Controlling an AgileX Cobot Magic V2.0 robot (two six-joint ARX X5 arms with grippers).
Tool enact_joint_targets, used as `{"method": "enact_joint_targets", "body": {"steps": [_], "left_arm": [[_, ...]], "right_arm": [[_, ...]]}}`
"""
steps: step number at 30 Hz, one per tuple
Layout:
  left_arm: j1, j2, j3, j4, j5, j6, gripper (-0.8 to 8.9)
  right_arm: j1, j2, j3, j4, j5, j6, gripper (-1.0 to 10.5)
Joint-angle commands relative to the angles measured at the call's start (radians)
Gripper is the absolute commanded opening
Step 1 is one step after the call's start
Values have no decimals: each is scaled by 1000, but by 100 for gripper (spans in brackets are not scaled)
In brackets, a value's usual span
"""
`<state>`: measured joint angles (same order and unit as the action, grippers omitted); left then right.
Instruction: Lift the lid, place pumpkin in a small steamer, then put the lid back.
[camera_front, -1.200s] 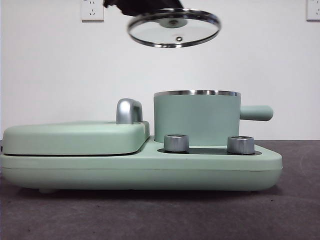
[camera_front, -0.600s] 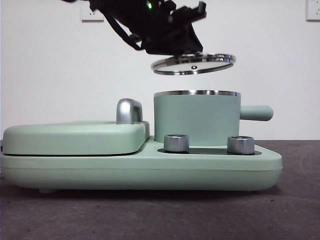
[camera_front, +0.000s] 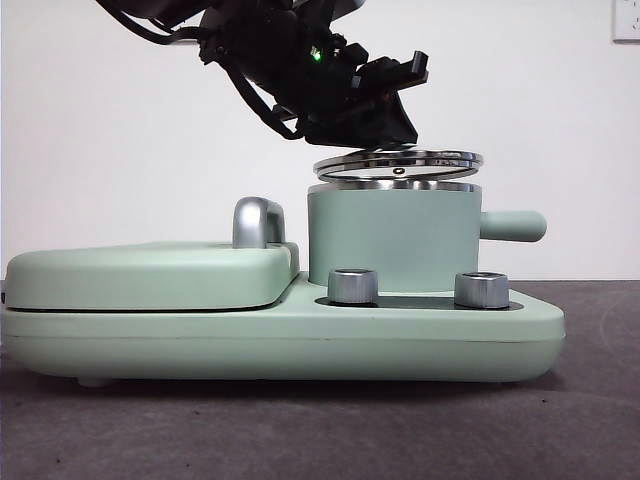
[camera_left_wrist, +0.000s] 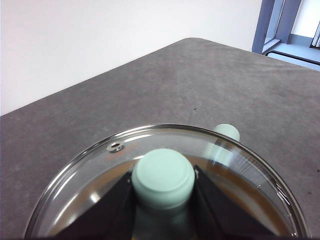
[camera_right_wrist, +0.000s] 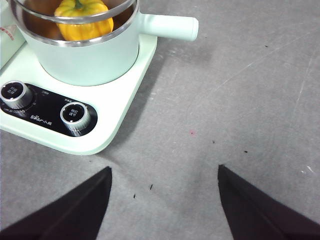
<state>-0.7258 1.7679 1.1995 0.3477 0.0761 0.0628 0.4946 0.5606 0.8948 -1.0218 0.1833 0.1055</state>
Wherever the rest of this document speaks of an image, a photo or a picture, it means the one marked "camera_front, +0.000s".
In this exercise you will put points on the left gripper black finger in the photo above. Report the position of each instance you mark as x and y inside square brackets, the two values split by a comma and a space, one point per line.
[340, 132]
[397, 125]

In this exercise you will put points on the glass lid with green knob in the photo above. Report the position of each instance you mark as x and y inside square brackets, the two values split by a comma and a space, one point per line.
[400, 161]

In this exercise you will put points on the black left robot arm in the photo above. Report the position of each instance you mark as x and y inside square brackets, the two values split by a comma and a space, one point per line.
[280, 50]

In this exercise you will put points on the round silver control knob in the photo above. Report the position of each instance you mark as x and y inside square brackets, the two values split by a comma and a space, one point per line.
[352, 287]

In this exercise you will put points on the squarish silver control knob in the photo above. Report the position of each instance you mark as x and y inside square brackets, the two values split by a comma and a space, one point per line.
[480, 291]

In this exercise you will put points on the mint green breakfast maker base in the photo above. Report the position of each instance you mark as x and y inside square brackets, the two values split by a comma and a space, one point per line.
[350, 345]

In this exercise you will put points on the mint green hinged griddle cover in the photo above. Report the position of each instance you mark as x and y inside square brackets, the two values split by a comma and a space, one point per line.
[150, 275]

